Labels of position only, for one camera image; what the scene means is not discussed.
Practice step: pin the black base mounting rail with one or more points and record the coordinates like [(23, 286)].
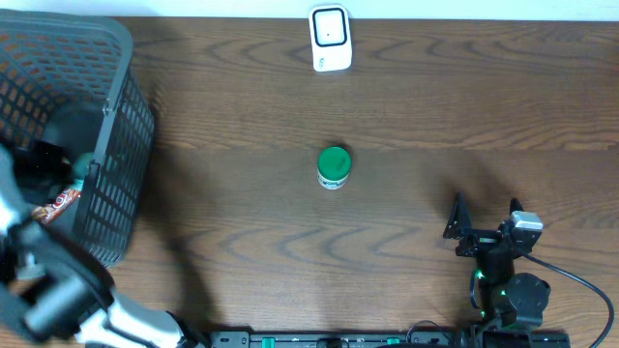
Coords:
[(419, 338)]

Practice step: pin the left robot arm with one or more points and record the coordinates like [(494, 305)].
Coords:
[(76, 296)]

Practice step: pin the green lid small jar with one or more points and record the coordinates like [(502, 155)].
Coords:
[(333, 167)]

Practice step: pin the white barcode scanner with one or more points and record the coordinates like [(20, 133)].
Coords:
[(331, 42)]

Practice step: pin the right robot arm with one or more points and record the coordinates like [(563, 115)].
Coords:
[(512, 304)]

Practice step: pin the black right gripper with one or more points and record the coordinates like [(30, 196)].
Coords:
[(480, 239)]

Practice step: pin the light green wet wipes pack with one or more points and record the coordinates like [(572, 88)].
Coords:
[(81, 166)]

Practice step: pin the red brown candy bar wrapper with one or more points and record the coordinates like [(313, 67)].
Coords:
[(48, 213)]

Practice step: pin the grey plastic mesh basket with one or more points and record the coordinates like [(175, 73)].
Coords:
[(66, 80)]

